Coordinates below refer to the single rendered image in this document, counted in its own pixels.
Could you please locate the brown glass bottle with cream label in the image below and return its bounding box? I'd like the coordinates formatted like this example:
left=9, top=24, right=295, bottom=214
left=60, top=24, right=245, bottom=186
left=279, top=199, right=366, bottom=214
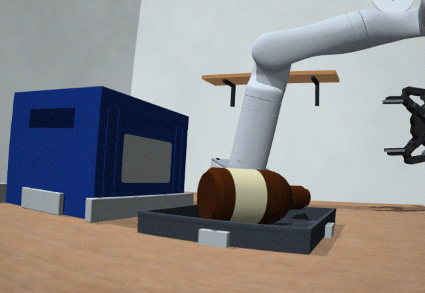
left=197, top=167, right=311, bottom=225

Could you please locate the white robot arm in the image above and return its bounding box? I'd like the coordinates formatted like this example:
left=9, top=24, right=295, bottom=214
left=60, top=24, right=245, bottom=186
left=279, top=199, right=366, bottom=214
left=229, top=0, right=425, bottom=170

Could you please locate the blue crate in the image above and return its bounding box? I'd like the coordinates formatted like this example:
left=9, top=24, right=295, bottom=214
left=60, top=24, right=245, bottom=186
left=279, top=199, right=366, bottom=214
left=6, top=86, right=189, bottom=219

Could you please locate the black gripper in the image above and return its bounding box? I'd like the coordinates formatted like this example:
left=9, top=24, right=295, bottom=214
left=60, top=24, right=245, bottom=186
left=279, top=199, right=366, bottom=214
left=382, top=86, right=425, bottom=165

